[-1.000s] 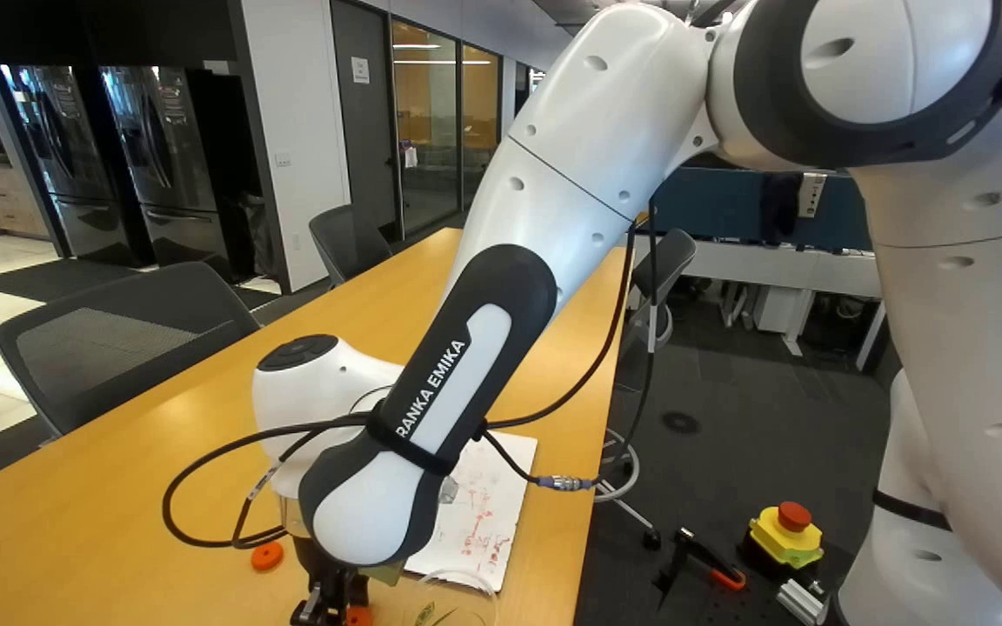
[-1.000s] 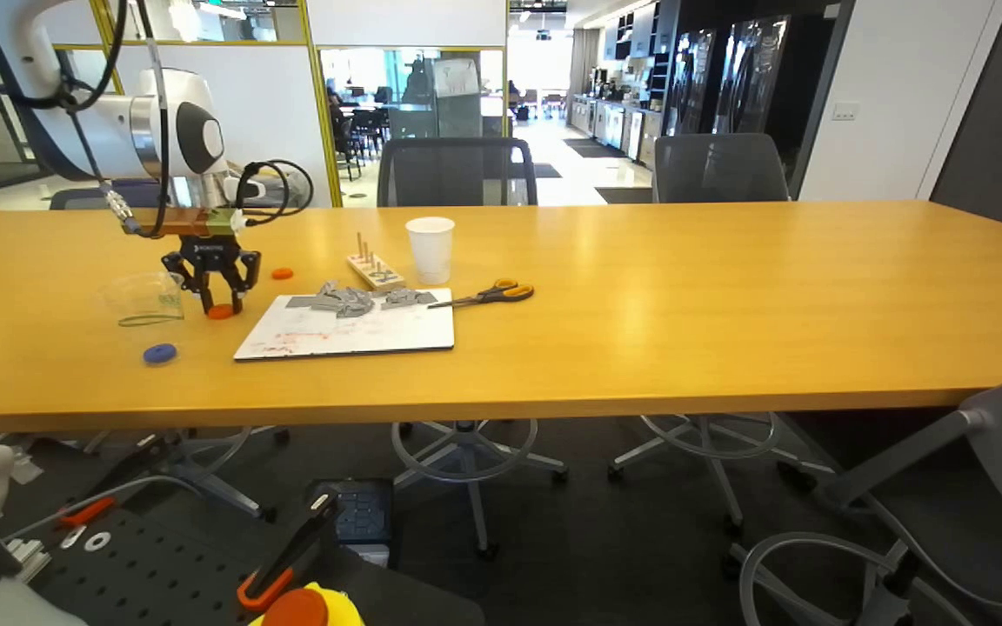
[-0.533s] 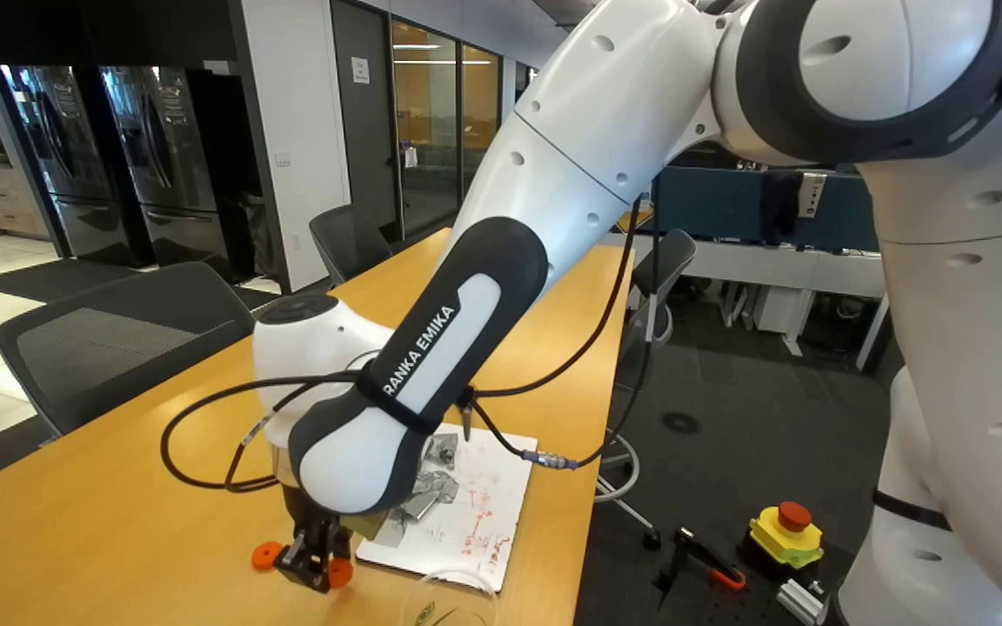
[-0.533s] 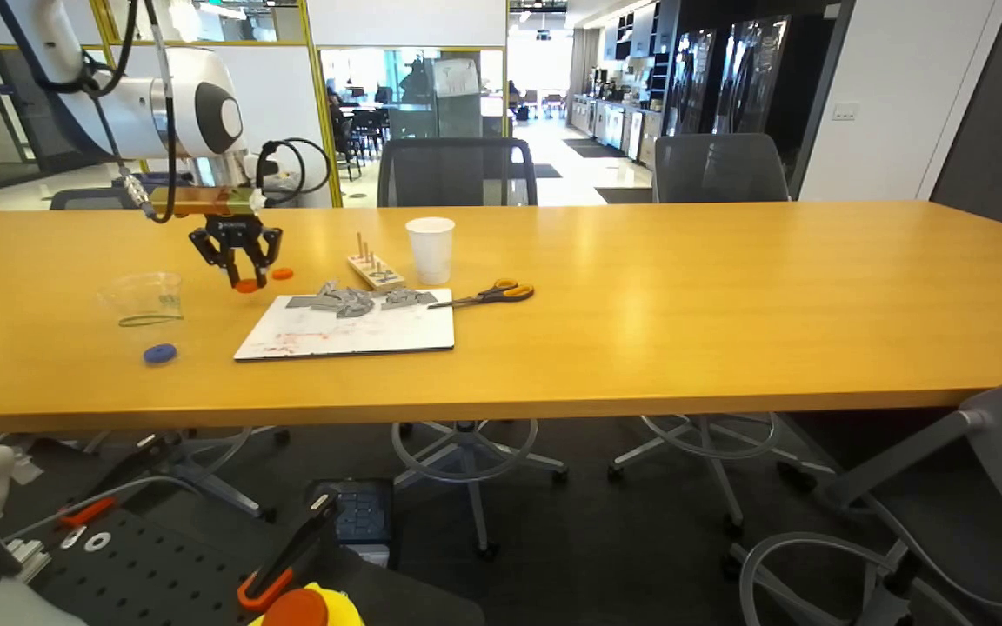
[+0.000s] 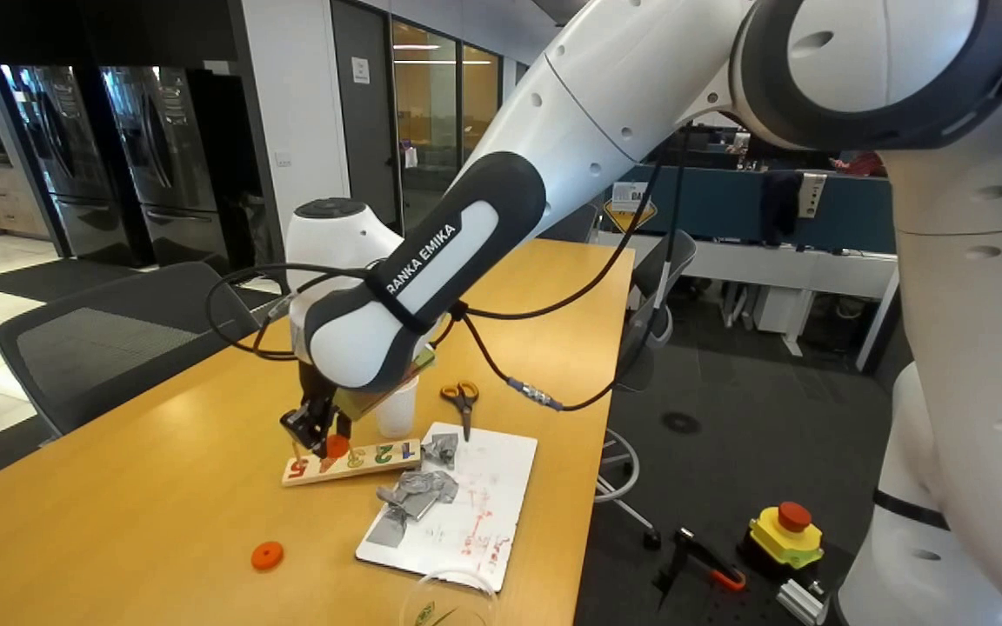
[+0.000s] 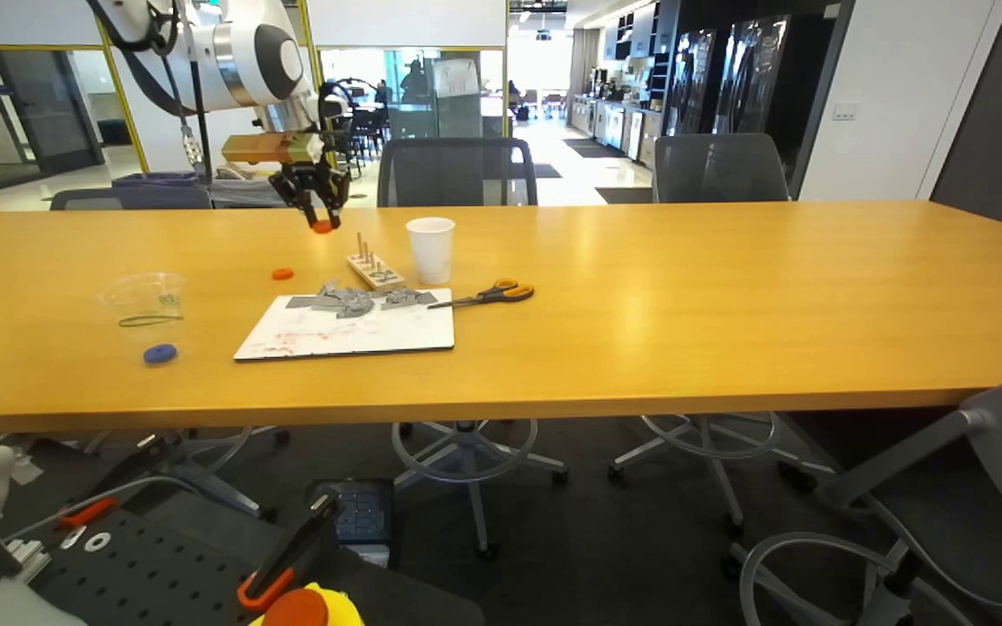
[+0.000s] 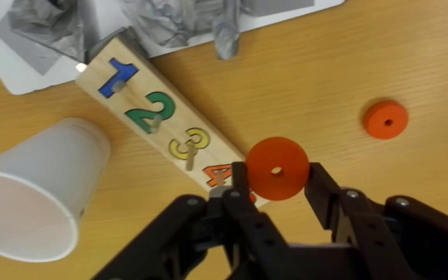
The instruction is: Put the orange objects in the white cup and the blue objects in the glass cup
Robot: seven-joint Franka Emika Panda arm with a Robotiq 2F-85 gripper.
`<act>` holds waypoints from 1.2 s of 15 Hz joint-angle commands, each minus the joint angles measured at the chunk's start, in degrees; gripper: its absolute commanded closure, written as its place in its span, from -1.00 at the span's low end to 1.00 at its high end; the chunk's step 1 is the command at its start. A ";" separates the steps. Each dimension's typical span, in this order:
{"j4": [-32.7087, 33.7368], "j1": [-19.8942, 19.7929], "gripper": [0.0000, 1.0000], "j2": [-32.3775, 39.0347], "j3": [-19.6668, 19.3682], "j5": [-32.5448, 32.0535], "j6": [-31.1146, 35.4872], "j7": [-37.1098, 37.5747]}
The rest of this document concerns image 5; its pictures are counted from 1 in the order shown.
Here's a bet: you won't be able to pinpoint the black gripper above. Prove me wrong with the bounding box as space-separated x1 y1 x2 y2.
278 363 354 458

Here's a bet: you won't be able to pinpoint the white paper cup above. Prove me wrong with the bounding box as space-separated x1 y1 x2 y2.
374 375 421 442

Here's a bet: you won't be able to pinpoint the clear glass cup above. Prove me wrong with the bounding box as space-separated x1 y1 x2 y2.
398 568 503 626

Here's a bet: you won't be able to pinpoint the large crumpled grey tape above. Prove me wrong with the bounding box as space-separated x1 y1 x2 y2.
361 466 464 548

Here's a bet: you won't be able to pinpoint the grey scissors with orange grip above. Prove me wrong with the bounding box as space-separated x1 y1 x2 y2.
438 380 484 444

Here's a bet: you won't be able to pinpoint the white dry-erase board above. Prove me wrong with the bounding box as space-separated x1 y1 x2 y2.
354 420 544 599

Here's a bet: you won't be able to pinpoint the black glass-door refrigerators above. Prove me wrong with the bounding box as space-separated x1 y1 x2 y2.
0 56 289 282

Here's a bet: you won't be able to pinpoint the blue partition panel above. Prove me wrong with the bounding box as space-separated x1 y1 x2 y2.
621 161 899 255

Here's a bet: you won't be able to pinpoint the yellow emergency stop button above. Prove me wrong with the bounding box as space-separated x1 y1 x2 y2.
750 499 829 570

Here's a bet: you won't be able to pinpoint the white office desk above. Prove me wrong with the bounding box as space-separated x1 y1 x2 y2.
686 235 905 363

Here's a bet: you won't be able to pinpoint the black looped gripper cable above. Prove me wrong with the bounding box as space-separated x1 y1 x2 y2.
201 261 343 365

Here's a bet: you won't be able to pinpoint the black cable with silver connector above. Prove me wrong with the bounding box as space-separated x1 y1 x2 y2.
454 150 691 419

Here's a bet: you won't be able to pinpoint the black tool with orange handle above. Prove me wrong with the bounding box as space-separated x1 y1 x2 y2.
650 526 753 601

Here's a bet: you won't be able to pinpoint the silver metal bracket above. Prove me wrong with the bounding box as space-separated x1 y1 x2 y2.
776 574 836 626

